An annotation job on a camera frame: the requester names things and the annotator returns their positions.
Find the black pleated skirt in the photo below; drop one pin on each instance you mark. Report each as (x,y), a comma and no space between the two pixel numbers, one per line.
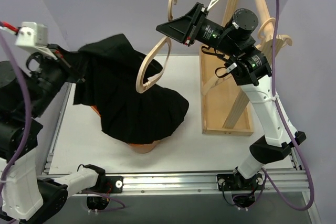
(110,68)

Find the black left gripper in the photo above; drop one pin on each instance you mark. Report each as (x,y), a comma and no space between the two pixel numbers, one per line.
(67,66)

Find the orange plastic basket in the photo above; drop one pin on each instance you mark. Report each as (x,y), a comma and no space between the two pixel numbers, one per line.
(141,146)

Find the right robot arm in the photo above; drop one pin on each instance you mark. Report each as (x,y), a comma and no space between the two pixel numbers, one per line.
(276,142)

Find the wooden clothes rack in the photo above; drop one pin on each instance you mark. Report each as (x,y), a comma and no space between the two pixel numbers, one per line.
(225,109)

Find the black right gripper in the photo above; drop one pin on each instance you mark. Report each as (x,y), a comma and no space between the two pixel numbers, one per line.
(194,24)

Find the aluminium rail table edge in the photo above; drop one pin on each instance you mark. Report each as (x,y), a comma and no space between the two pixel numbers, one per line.
(186,162)

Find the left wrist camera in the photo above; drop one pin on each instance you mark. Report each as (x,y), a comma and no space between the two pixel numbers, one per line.
(33,38)

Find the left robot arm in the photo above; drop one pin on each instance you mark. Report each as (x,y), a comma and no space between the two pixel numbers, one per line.
(24,97)

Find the wooden hanger of grey skirt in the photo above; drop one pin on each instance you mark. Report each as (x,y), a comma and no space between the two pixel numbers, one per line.
(244,61)

